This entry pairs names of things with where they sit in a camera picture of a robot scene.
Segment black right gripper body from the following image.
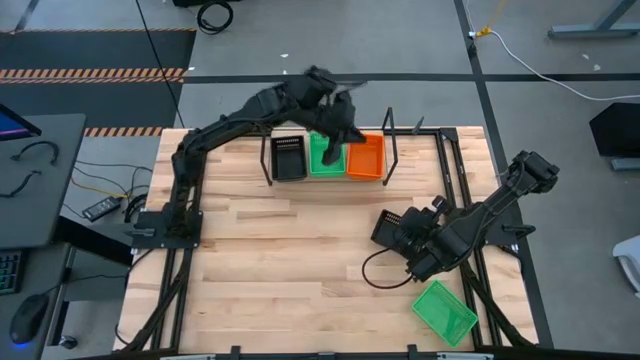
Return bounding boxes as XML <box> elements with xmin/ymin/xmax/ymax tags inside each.
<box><xmin>393</xmin><ymin>205</ymin><xmax>437</xmax><ymax>261</ymax></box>

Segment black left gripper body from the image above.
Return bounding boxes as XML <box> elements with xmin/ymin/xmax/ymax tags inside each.
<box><xmin>319</xmin><ymin>89</ymin><xmax>369</xmax><ymax>146</ymax></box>

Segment green plastic mesh basket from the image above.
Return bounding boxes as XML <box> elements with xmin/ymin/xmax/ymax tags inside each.
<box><xmin>308</xmin><ymin>131</ymin><xmax>348</xmax><ymax>178</ymax></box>
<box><xmin>411</xmin><ymin>279</ymin><xmax>480</xmax><ymax>349</ymax></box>

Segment orange plastic mesh basket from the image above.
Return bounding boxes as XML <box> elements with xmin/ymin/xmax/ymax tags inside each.
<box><xmin>345</xmin><ymin>132</ymin><xmax>388</xmax><ymax>182</ymax></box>

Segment wooden shelf board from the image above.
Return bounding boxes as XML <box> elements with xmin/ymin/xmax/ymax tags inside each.
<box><xmin>268</xmin><ymin>128</ymin><xmax>390</xmax><ymax>184</ymax></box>

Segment white chair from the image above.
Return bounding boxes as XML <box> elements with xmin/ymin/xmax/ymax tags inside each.
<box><xmin>612</xmin><ymin>234</ymin><xmax>640</xmax><ymax>300</ymax></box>

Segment black box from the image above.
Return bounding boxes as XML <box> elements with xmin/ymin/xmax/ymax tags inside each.
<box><xmin>588</xmin><ymin>102</ymin><xmax>640</xmax><ymax>159</ymax></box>

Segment black power adapter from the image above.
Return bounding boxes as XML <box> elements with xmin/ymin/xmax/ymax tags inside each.
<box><xmin>81</xmin><ymin>195</ymin><xmax>123</xmax><ymax>223</ymax></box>

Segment grey metal table leg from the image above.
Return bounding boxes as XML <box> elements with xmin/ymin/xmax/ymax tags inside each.
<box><xmin>547</xmin><ymin>0</ymin><xmax>640</xmax><ymax>41</ymax></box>

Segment black floor mat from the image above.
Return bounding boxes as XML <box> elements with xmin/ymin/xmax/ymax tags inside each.
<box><xmin>0</xmin><ymin>28</ymin><xmax>198</xmax><ymax>132</ymax></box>

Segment dark grey keyboard desk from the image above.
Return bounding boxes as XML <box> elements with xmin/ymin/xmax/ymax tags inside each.
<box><xmin>0</xmin><ymin>243</ymin><xmax>77</xmax><ymax>360</ymax></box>

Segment monitor with blue screen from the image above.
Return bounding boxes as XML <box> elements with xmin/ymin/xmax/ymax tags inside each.
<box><xmin>0</xmin><ymin>103</ymin><xmax>43</xmax><ymax>143</ymax></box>

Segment black backlit keyboard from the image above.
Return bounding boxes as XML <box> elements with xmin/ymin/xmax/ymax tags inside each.
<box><xmin>0</xmin><ymin>249</ymin><xmax>27</xmax><ymax>296</ymax></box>

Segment black computer mouse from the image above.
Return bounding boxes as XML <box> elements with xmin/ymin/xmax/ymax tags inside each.
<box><xmin>9</xmin><ymin>292</ymin><xmax>51</xmax><ymax>346</ymax></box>

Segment black metal shelf end frame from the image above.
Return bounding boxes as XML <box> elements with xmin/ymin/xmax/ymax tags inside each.
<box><xmin>382</xmin><ymin>106</ymin><xmax>400</xmax><ymax>187</ymax></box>
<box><xmin>259</xmin><ymin>130</ymin><xmax>276</xmax><ymax>188</ymax></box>

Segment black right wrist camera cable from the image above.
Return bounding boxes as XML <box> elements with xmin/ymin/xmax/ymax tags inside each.
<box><xmin>360</xmin><ymin>246</ymin><xmax>417</xmax><ymax>291</ymax></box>

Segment black aluminium rig frame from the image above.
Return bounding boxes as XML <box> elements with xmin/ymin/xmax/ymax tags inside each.
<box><xmin>115</xmin><ymin>127</ymin><xmax>540</xmax><ymax>360</ymax></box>

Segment coiled black floor cable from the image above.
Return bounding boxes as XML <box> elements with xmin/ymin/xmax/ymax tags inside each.
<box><xmin>196</xmin><ymin>0</ymin><xmax>235</xmax><ymax>35</ymax></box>

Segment yellow hanging cable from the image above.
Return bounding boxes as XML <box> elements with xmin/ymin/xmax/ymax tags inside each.
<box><xmin>474</xmin><ymin>0</ymin><xmax>510</xmax><ymax>39</ymax></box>

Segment long black hanging cable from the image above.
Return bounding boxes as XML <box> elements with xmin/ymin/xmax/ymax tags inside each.
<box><xmin>133</xmin><ymin>0</ymin><xmax>187</xmax><ymax>130</ymax></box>

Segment white floor cable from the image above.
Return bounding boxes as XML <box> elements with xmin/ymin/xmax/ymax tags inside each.
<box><xmin>467</xmin><ymin>28</ymin><xmax>640</xmax><ymax>103</ymax></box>

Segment black bundled cable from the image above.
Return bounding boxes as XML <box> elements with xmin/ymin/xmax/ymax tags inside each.
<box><xmin>122</xmin><ymin>193</ymin><xmax>149</xmax><ymax>224</ymax></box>

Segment thin black floor cable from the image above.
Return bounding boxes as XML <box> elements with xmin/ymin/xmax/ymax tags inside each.
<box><xmin>73</xmin><ymin>158</ymin><xmax>154</xmax><ymax>197</ymax></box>

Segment thin yellow floor cable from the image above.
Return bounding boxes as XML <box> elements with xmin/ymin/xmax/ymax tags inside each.
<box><xmin>68</xmin><ymin>176</ymin><xmax>130</xmax><ymax>199</ymax></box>

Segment black cable on desk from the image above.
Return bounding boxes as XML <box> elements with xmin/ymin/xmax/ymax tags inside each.
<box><xmin>10</xmin><ymin>140</ymin><xmax>61</xmax><ymax>167</ymax></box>
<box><xmin>0</xmin><ymin>169</ymin><xmax>44</xmax><ymax>200</ymax></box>

